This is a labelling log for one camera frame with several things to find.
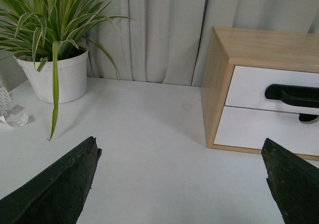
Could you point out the white plastic plant pot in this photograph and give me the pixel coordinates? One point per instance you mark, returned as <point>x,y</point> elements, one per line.
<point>72,77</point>

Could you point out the white drawer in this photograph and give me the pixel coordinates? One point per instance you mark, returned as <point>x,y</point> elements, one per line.
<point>248,85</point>
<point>248,128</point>

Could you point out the grey curtain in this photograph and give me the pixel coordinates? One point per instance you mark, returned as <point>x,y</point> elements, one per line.
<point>166,41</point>

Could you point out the wooden drawer cabinet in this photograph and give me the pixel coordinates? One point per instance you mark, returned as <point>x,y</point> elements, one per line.
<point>232,47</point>

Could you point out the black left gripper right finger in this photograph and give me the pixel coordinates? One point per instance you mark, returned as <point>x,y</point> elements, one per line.
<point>293,182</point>

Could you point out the green spider plant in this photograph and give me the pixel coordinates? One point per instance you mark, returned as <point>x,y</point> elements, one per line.
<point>50,30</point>

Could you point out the white adhesive tape strip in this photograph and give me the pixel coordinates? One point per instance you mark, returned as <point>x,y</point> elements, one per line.
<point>11,113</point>

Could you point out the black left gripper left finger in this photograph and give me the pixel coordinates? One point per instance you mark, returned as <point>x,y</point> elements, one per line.
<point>57,194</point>

